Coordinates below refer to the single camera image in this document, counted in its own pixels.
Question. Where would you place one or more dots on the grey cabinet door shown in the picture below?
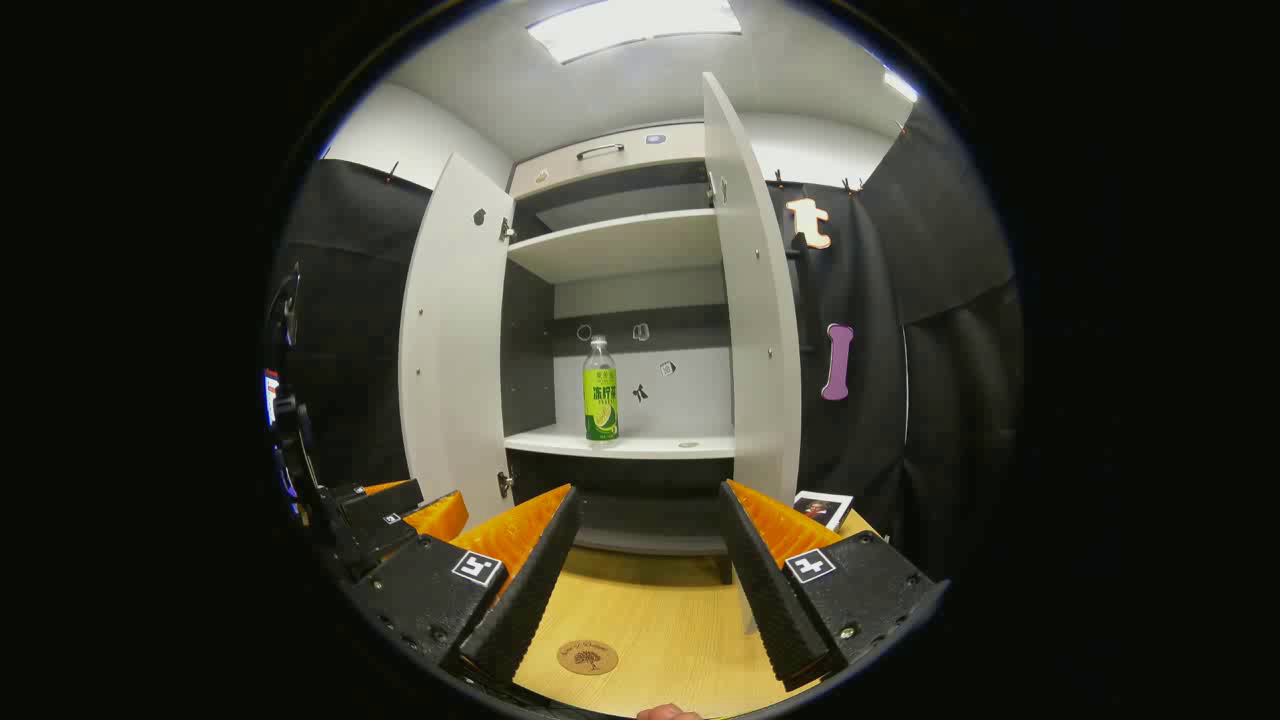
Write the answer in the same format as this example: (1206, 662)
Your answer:
(455, 350)
(750, 300)

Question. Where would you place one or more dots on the white cover book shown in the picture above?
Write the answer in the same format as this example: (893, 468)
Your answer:
(822, 510)

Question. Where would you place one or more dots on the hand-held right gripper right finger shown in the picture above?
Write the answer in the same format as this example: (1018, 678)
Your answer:
(770, 600)

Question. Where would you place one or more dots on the ceiling light panel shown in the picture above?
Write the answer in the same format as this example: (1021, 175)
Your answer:
(630, 25)
(900, 85)

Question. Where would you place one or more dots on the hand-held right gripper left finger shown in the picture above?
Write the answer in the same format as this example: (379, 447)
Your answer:
(520, 610)

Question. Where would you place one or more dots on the round wooden coaster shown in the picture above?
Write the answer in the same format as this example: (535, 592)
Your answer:
(588, 658)

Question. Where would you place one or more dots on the black backdrop cloth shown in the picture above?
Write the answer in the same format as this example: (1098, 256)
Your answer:
(950, 400)

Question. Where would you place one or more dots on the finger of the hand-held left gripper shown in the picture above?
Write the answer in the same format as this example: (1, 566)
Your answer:
(432, 515)
(380, 497)

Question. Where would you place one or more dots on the green label bottle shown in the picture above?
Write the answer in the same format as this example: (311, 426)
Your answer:
(601, 410)

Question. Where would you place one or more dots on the grey cabinet drawer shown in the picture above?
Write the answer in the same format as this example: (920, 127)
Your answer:
(620, 172)

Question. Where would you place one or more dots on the grey cabinet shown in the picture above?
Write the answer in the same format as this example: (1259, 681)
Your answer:
(640, 240)

